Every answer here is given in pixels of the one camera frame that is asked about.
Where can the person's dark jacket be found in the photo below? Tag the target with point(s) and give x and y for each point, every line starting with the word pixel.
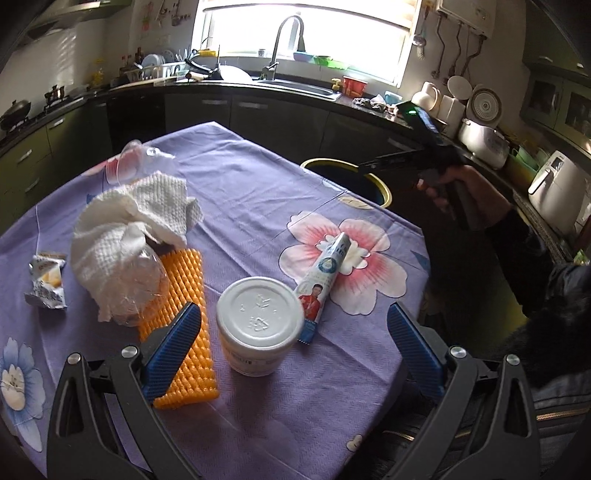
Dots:
pixel 563 300

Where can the white water heater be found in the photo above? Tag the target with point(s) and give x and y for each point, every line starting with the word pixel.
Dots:
pixel 466 16

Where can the green plastic containers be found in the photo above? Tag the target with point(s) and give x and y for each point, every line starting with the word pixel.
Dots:
pixel 524 161

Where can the orange foam net sleeve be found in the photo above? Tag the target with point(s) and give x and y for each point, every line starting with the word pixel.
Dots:
pixel 184 277

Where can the yellow rimmed trash bin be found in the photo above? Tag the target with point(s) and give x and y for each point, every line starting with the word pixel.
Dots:
pixel 337 177

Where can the black wok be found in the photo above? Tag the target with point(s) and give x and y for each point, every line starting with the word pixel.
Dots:
pixel 16 113

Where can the glass door wall cabinet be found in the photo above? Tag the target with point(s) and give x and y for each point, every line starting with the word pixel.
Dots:
pixel 545 99

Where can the range hood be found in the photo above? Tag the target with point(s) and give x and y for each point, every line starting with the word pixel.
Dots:
pixel 69 14

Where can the white canister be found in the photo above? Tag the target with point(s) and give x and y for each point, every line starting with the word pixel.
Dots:
pixel 450 110

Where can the green basin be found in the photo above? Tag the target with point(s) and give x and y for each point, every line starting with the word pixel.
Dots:
pixel 330 61

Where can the kitchen base cabinets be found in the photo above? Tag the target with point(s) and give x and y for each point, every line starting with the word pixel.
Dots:
pixel 258 115

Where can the dish rack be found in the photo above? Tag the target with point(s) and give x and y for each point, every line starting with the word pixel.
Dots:
pixel 157 69

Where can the clear plastic bag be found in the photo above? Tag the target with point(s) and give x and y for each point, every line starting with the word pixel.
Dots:
pixel 138 281

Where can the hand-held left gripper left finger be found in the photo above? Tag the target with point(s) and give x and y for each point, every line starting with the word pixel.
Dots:
pixel 173 350

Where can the purple floral tablecloth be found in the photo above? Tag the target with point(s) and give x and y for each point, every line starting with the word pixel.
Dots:
pixel 258 184

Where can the snack wrapper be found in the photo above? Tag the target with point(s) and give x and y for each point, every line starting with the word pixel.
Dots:
pixel 46 281

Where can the kitchen window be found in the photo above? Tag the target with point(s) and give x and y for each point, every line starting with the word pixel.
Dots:
pixel 346 37

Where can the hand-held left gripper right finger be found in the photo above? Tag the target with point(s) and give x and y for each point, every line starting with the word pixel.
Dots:
pixel 413 346

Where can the white air fryer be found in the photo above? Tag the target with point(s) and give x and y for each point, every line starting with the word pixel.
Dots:
pixel 558 189

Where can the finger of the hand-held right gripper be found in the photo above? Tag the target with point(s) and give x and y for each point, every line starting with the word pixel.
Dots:
pixel 388 161

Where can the white rice cooker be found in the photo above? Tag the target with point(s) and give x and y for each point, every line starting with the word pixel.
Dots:
pixel 485 141

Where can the red bowl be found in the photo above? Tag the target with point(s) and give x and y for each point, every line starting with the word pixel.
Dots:
pixel 355 86

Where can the white round plate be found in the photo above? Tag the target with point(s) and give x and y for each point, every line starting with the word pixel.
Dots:
pixel 459 87

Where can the hanging ladle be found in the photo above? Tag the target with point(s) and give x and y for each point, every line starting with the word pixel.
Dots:
pixel 419 41

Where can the white paper towel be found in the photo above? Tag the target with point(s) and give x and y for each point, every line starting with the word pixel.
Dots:
pixel 115 217

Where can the person's right hand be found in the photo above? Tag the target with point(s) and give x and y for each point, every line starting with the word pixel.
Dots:
pixel 475 184

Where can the person's right forearm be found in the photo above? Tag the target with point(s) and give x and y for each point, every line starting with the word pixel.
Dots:
pixel 517 258

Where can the white kettle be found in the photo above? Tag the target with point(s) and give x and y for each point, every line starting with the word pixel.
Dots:
pixel 427 97

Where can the gas stove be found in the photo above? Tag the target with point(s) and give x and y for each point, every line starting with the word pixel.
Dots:
pixel 55 99

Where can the white plastic tub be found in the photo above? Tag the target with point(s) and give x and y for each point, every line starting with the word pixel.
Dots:
pixel 258 318

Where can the large white plate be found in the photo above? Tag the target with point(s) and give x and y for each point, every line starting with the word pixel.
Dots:
pixel 231 74

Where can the dark rag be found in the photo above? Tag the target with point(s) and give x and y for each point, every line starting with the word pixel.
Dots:
pixel 369 104

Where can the clear plastic cup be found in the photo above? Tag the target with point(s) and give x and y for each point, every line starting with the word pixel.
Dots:
pixel 134 161

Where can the small blue container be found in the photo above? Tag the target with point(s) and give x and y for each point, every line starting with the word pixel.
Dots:
pixel 392 97

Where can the toothpaste tube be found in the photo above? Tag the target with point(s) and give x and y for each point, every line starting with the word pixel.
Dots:
pixel 323 277

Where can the blue bowl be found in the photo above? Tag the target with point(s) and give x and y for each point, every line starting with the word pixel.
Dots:
pixel 304 57

